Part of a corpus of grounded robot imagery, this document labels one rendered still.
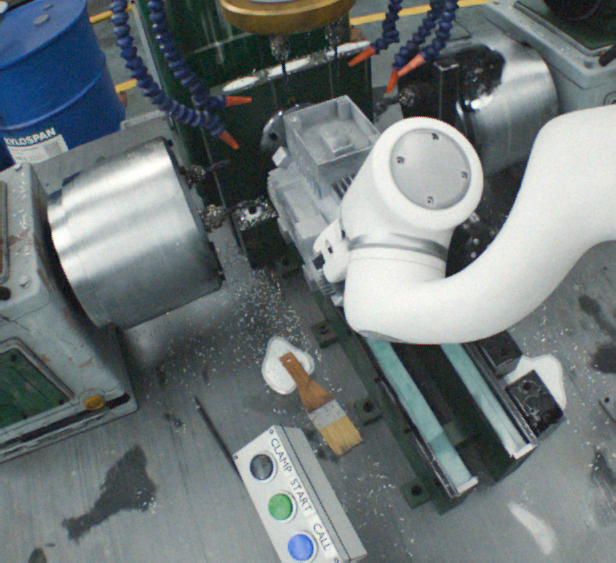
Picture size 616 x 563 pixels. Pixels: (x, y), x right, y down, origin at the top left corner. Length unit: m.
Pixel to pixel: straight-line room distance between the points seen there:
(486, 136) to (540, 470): 0.53
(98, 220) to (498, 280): 0.53
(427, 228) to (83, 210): 0.49
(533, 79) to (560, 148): 0.58
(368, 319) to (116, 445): 0.64
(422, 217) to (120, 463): 0.71
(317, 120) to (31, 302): 0.47
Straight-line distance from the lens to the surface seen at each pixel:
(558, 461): 0.91
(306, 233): 0.73
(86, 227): 0.74
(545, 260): 0.35
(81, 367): 0.84
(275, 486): 0.59
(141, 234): 0.72
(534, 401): 0.86
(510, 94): 0.89
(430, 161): 0.39
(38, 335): 0.77
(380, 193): 0.38
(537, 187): 0.34
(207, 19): 0.94
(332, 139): 0.77
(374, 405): 0.87
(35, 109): 2.17
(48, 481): 1.01
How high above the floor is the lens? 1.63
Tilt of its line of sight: 52 degrees down
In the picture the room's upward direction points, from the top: 10 degrees counter-clockwise
